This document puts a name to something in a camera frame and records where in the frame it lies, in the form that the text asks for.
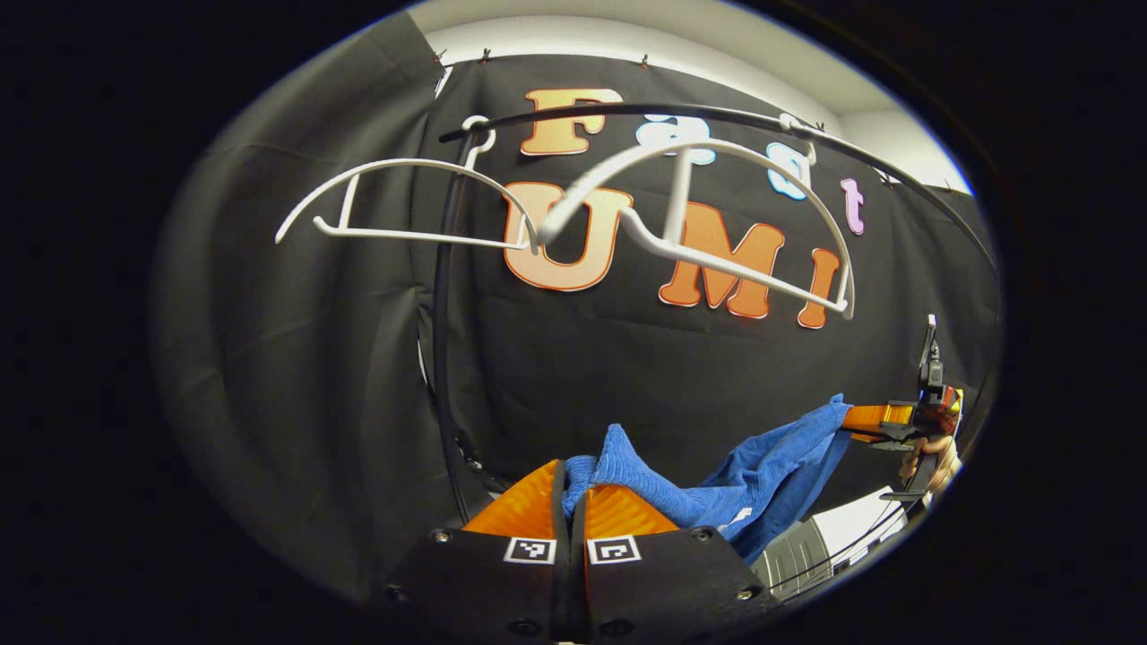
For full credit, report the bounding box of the black metal clothes rack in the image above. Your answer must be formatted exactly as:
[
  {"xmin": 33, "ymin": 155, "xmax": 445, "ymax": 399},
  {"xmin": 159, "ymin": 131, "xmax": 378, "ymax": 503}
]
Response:
[{"xmin": 417, "ymin": 101, "xmax": 1000, "ymax": 529}]

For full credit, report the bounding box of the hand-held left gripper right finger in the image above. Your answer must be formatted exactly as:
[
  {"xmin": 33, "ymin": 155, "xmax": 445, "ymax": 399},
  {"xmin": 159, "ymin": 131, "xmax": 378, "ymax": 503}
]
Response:
[{"xmin": 573, "ymin": 484, "xmax": 780, "ymax": 645}]

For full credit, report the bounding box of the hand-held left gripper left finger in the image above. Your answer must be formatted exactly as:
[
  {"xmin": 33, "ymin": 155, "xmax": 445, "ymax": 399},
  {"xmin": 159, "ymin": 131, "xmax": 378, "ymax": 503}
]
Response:
[{"xmin": 385, "ymin": 460, "xmax": 574, "ymax": 645}]

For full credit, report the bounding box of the blue corduroy jacket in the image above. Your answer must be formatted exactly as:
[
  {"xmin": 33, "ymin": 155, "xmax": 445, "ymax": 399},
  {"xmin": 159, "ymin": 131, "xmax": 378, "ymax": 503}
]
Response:
[{"xmin": 563, "ymin": 392, "xmax": 854, "ymax": 567}]

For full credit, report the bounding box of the white plastic clothes hanger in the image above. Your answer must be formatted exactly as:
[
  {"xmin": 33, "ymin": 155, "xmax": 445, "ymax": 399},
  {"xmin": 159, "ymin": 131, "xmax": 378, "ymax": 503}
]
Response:
[
  {"xmin": 273, "ymin": 115, "xmax": 543, "ymax": 256},
  {"xmin": 536, "ymin": 112, "xmax": 858, "ymax": 322}
]

